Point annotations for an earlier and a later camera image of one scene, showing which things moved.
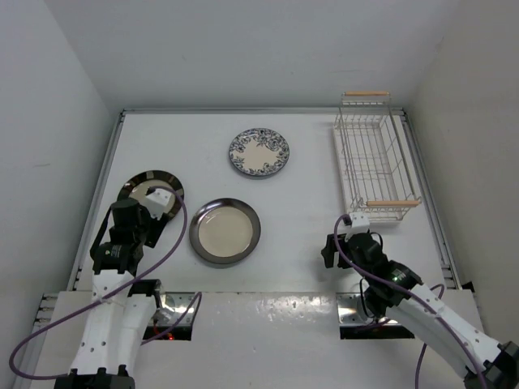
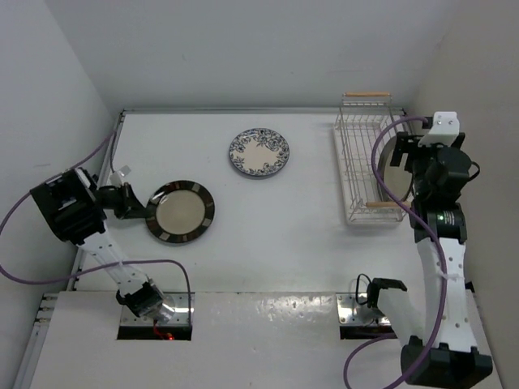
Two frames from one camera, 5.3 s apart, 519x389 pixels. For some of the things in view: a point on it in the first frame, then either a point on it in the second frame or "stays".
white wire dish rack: [377, 172] stays
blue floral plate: [259, 151] stays
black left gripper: [156, 226] to [128, 196]
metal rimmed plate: [224, 232] to [396, 181]
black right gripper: [328, 252] to [409, 143]
